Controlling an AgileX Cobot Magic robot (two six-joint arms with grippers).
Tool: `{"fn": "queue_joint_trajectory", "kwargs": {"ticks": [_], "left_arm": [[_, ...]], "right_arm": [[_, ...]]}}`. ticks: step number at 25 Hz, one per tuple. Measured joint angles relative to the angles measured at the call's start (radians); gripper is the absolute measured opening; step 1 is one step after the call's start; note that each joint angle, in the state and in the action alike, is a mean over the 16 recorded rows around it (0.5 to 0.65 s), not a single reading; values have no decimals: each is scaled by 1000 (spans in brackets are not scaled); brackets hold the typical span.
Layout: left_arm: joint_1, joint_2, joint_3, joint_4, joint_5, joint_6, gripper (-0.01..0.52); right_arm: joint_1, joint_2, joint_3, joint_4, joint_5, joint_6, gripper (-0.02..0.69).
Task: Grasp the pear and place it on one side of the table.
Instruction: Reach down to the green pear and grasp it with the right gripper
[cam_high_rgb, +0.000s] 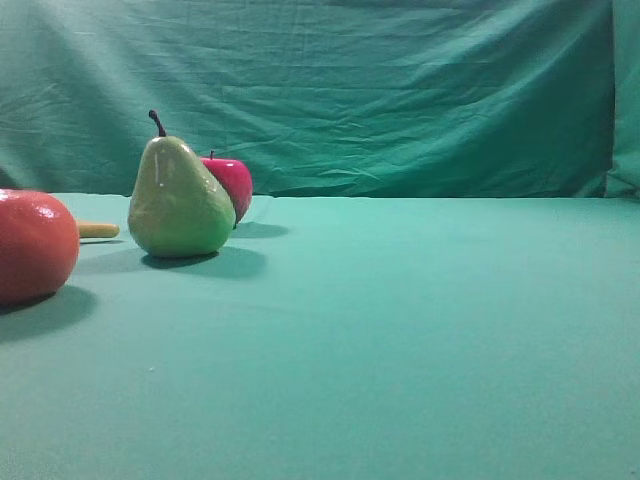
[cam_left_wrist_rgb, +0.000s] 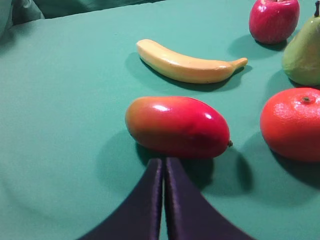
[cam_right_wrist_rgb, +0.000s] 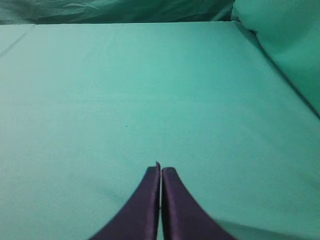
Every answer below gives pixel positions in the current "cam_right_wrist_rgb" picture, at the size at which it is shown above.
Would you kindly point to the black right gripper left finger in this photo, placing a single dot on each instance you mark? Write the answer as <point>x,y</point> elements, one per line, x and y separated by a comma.
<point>138,219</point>

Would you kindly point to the green backdrop cloth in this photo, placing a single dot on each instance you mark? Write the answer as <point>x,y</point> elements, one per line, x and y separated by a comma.
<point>287,30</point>

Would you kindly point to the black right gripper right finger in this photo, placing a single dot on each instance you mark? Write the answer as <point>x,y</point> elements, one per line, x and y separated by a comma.
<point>182,217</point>

